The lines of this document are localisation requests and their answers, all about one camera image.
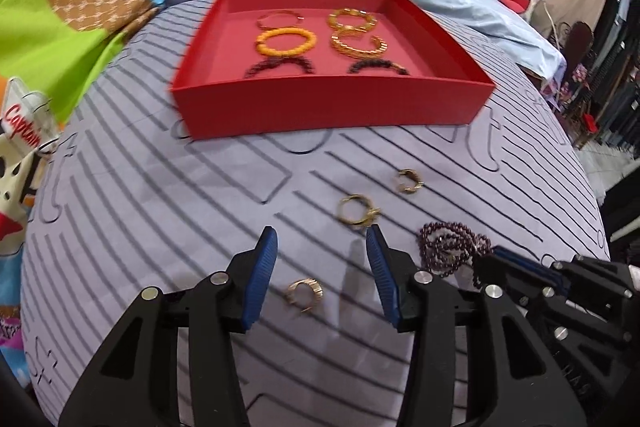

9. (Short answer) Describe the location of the purple garnet bead strand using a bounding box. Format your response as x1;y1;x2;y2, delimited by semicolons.
416;222;492;279

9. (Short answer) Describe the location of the gold hoop earring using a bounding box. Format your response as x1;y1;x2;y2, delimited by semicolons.
397;169;424;194

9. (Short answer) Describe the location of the gold clover ring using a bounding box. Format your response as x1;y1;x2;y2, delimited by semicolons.
336;193;382;230

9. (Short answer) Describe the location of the dark wood bead bracelet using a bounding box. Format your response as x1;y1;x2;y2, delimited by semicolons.
347;57;411;77

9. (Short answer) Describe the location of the gold chain bangle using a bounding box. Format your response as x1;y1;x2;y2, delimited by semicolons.
331;29;388;58

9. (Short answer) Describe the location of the yellow cat-eye bead bracelet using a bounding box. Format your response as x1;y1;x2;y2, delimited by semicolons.
326;6;380;36

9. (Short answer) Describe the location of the dark red bead bracelet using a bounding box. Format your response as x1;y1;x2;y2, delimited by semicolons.
243;56;317;80

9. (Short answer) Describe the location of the thin gold red bangle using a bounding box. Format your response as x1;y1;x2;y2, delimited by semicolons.
256;10;305;31

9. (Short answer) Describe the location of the yellow amber bead bracelet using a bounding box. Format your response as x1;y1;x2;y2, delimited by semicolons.
254;26;319;60

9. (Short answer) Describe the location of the red jewelry tray box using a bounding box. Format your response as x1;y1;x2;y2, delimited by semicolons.
170;0;495;139

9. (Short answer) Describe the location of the grey striped bed sheet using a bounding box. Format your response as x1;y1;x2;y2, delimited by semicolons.
22;0;608;426

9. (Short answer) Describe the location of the colourful monkey cartoon blanket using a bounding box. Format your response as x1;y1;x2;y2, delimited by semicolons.
1;0;165;386

